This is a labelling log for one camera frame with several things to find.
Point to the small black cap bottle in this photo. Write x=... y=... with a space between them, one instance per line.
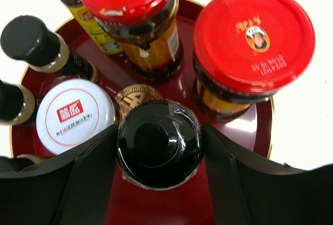
x=27 y=38
x=19 y=105

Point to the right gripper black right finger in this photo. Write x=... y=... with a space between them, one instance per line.
x=247 y=188

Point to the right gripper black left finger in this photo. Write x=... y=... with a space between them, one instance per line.
x=70 y=188

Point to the small white lid jar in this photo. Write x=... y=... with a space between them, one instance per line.
x=72 y=112

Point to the round red tray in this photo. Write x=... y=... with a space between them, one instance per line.
x=207 y=197

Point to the yellow label brown bottle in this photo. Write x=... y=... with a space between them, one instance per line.
x=87 y=21

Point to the small red lid jar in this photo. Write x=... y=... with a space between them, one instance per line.
x=147 y=32

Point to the white bottle black cap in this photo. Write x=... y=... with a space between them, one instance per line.
x=159 y=145

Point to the red lid sauce jar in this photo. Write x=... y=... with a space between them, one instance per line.
x=245 y=51

